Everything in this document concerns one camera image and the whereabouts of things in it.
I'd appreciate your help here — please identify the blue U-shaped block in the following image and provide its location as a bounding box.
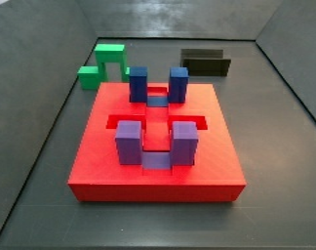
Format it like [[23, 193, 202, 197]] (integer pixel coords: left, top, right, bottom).
[[130, 67, 189, 107]]

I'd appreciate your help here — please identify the black angle bracket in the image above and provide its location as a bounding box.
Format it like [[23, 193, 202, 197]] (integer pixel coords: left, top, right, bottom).
[[181, 49, 232, 77]]

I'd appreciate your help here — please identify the red slotted board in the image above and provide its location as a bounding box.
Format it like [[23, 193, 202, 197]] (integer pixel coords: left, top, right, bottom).
[[69, 83, 247, 202]]

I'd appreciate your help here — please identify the purple U-shaped block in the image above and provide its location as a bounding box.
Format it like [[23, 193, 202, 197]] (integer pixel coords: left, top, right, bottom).
[[116, 120, 198, 170]]

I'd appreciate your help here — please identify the green arch block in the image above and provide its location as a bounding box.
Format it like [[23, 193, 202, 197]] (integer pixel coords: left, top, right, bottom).
[[78, 44, 130, 90]]

